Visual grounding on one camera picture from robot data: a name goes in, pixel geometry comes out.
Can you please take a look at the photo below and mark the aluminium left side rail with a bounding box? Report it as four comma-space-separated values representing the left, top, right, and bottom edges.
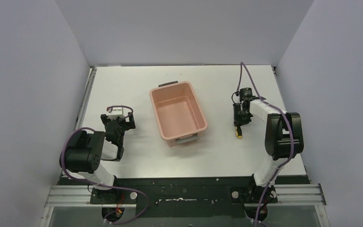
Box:
74, 66, 96, 129

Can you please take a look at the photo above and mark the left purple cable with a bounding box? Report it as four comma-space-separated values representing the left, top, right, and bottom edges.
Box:
60, 127, 150, 226

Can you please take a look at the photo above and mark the aluminium rail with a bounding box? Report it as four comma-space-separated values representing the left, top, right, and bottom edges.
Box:
74, 66, 96, 129
45, 184, 326, 208

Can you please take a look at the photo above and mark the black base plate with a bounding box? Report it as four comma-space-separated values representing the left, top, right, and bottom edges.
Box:
48, 176, 318, 223

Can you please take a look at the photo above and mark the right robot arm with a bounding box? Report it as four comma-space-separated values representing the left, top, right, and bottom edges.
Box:
232, 87, 304, 188

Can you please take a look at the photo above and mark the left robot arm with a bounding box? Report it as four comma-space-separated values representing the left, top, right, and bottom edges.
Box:
60, 111, 136, 191

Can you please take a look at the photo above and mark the aluminium front rail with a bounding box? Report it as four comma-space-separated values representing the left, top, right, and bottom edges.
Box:
45, 184, 326, 208

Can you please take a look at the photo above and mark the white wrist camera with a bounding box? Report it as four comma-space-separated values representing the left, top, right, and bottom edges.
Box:
106, 105, 128, 120

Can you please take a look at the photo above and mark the yellow black screwdriver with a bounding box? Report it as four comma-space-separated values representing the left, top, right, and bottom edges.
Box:
235, 126, 242, 139

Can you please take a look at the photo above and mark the pink plastic bin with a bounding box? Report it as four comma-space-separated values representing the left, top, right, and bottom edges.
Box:
149, 81, 208, 147

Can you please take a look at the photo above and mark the purple cable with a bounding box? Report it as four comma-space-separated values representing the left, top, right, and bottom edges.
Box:
236, 62, 295, 227
60, 127, 150, 226

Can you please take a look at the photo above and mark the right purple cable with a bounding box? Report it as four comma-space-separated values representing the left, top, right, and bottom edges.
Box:
236, 62, 295, 227

